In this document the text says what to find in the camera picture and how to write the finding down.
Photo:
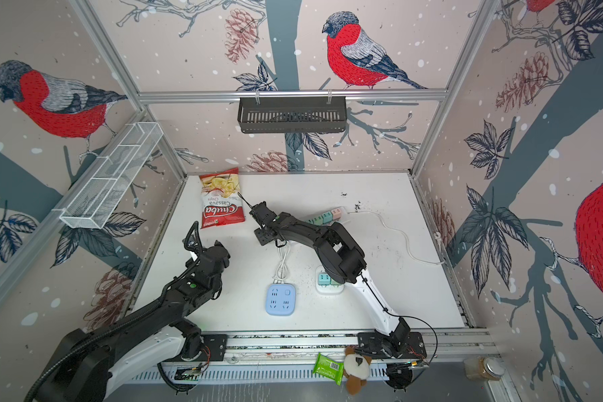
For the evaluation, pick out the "white mesh wall basket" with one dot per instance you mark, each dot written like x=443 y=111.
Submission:
x=99 y=197

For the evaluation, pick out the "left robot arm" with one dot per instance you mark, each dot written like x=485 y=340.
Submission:
x=90 y=366

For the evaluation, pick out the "black wire basket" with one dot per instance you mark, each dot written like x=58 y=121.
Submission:
x=292 y=115

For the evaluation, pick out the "red white cassava chips bag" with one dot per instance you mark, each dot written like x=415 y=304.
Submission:
x=222 y=204

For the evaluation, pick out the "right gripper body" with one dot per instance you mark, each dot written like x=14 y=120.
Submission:
x=263 y=233

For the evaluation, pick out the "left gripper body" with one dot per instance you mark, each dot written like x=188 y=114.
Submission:
x=193 y=265

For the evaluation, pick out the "white power cable blue cube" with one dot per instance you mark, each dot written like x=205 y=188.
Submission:
x=282 y=270

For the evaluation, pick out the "white cube power socket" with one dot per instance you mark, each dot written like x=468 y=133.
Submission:
x=326 y=290

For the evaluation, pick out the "green wipes packet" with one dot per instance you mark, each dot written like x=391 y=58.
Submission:
x=329 y=369

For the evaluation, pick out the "brown white plush toy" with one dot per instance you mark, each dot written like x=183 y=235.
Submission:
x=356 y=370

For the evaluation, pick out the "white multicolour power strip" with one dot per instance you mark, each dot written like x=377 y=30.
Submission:
x=343 y=219

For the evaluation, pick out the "glass jar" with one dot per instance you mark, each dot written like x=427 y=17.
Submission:
x=484 y=369

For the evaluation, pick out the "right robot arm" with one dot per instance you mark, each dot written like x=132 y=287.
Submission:
x=343 y=260

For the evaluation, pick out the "blue cube power socket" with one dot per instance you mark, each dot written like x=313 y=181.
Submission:
x=280 y=300

